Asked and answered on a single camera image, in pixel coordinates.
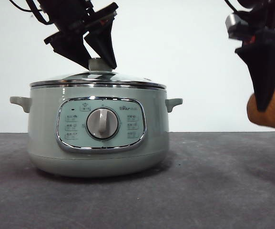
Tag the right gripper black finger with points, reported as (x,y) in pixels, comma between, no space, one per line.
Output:
(264,66)

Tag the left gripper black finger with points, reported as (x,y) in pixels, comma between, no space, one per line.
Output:
(102,40)
(73,47)

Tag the glass lid with green knob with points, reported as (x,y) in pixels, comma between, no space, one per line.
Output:
(96,65)

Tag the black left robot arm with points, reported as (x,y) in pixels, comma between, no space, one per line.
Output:
(63,12)

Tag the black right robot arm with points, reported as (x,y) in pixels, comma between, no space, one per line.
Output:
(270,14)

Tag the pale green electric cooking pot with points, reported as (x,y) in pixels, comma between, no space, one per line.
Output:
(44,124)

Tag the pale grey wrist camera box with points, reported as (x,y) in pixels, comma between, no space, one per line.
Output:
(233,22)

